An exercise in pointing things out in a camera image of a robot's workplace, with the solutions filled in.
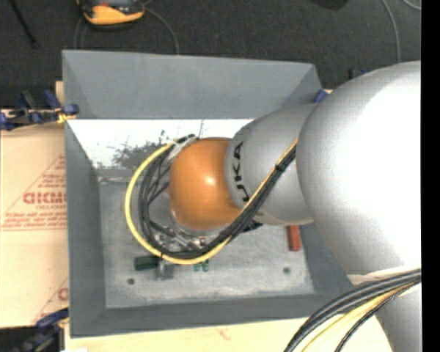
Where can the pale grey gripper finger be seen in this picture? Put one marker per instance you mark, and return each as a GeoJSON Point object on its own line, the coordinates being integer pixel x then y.
{"type": "Point", "coordinates": [165, 275]}
{"type": "Point", "coordinates": [165, 266]}

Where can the dark green flat block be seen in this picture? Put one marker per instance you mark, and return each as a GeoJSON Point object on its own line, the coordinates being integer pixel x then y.
{"type": "Point", "coordinates": [145, 263]}

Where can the red-brown flat block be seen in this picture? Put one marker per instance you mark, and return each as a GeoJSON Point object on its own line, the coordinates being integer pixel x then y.
{"type": "Point", "coordinates": [294, 238]}

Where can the brown cardboard board red print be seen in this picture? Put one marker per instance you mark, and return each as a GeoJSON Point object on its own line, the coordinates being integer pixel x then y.
{"type": "Point", "coordinates": [29, 196]}

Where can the grey metal bin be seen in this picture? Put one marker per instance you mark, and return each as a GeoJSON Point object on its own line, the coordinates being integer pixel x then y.
{"type": "Point", "coordinates": [212, 90]}

